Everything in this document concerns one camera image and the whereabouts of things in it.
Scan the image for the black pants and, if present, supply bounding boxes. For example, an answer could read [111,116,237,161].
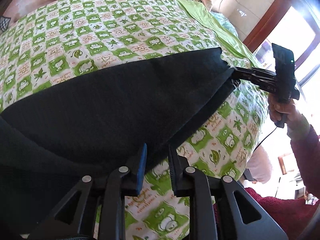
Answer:
[1,48,234,233]

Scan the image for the right forearm maroon sleeve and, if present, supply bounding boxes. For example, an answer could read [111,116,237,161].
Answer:
[287,115,319,198]

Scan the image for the person right hand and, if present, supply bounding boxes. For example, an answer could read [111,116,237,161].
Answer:
[268,94,303,129]

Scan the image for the light green sheet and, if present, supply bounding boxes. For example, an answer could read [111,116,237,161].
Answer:
[176,0,260,68]

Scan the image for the dark red fuzzy cloth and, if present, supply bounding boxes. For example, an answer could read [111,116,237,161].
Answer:
[212,187,320,240]

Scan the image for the green checkered frog bedsheet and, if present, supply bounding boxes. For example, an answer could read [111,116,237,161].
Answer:
[1,0,267,239]

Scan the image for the black cable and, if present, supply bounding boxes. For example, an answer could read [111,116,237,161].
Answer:
[252,126,278,156]

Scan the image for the brown wooden door frame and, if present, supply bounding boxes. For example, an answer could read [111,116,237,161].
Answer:
[244,0,319,69]

